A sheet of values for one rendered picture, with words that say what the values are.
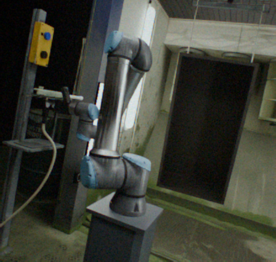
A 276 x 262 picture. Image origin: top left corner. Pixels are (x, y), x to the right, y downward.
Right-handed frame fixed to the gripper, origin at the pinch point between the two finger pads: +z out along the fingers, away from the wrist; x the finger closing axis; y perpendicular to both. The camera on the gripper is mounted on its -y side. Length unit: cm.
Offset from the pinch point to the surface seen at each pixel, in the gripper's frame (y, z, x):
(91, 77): -20, 0, 47
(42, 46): -31.4, 8.8, -2.5
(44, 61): -22.9, 8.8, 1.9
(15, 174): 54, 15, -1
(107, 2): -81, -2, 47
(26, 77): -10.1, 16.5, -3.4
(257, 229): 100, -156, 175
